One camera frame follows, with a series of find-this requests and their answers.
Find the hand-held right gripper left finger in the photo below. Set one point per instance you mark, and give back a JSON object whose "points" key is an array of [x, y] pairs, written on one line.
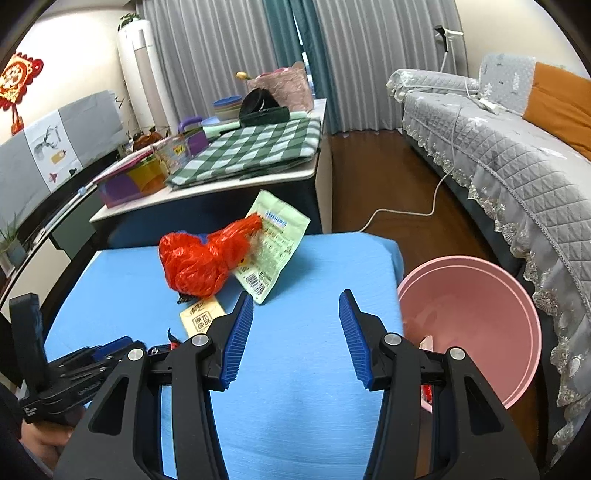
{"points": [[238, 341]]}

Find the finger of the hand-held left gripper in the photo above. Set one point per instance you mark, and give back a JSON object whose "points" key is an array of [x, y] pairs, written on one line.
{"points": [[111, 347], [92, 374]]}

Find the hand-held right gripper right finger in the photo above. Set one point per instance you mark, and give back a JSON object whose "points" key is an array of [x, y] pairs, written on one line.
{"points": [[353, 341]]}

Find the yellow white tissue pack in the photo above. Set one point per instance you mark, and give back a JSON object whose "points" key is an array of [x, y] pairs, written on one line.
{"points": [[198, 318]]}

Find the dark wrapper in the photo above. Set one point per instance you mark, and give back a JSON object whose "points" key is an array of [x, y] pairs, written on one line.
{"points": [[184, 299]]}

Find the large red plastic bag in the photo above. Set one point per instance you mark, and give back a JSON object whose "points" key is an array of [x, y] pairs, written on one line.
{"points": [[194, 263]]}

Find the pale green packaging pouch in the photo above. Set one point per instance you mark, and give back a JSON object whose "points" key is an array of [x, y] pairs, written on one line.
{"points": [[277, 240]]}

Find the pink plastic bucket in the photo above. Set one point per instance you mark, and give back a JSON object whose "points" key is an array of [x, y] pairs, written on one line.
{"points": [[461, 300]]}

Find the person's left forearm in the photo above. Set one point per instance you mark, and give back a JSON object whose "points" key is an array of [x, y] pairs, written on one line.
{"points": [[16, 461]]}

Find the person's left hand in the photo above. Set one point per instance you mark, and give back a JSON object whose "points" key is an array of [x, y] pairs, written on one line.
{"points": [[46, 438]]}

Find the blue tablecloth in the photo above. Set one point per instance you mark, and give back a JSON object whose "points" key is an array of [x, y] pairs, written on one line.
{"points": [[300, 415]]}

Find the small potted plant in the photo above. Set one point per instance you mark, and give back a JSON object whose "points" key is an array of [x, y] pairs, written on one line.
{"points": [[11, 249]]}

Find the television cabinet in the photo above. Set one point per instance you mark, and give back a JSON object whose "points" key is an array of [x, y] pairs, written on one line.
{"points": [[74, 230]]}

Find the white rod with blue bead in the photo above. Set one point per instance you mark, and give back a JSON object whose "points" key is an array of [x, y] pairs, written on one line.
{"points": [[82, 189]]}

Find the colourful storage box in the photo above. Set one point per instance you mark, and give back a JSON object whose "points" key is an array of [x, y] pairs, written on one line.
{"points": [[129, 184]]}

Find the coffee table with white top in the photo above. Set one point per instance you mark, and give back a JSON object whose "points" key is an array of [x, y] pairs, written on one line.
{"points": [[277, 177]]}

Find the television with grey dust cover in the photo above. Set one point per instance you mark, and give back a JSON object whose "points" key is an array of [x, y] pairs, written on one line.
{"points": [[41, 152]]}

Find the green checked cloth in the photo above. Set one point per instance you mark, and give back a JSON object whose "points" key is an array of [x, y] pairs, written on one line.
{"points": [[249, 147]]}

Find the clear jar with yellow label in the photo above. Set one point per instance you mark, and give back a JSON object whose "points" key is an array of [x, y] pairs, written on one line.
{"points": [[173, 152]]}

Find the brown teapot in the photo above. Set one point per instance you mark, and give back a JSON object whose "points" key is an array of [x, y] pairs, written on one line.
{"points": [[145, 139]]}

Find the dark green tray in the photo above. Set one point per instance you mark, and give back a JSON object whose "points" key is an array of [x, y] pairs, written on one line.
{"points": [[268, 117]]}

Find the stack of coloured bowls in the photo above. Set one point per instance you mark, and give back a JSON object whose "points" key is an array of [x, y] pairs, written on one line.
{"points": [[227, 108]]}

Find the black bag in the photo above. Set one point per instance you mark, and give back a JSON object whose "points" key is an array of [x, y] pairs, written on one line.
{"points": [[256, 101]]}

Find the sofa with grey quilted cover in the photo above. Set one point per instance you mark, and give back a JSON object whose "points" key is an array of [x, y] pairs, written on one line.
{"points": [[508, 152]]}

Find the pink lace basket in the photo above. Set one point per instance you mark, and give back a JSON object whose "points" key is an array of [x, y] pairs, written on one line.
{"points": [[286, 87]]}

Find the white power strip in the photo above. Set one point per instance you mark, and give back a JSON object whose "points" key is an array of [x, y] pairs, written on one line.
{"points": [[489, 105]]}

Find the white standing air conditioner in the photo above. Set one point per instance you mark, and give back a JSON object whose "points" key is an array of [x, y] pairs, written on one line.
{"points": [[143, 74]]}

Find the grey curtain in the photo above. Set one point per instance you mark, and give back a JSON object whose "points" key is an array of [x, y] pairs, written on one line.
{"points": [[383, 60], [207, 46]]}

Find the teal curtain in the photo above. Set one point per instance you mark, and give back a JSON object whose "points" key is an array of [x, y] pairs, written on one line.
{"points": [[307, 41]]}

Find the orange cushion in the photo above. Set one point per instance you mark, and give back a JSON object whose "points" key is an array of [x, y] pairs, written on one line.
{"points": [[563, 106]]}

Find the white floor lamp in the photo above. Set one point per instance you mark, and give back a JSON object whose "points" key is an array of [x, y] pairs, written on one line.
{"points": [[445, 37]]}

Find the green plant on air conditioner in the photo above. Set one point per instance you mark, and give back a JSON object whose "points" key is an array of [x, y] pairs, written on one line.
{"points": [[128, 21]]}

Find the red knot wall decoration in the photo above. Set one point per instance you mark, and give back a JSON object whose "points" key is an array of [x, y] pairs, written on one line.
{"points": [[18, 78]]}

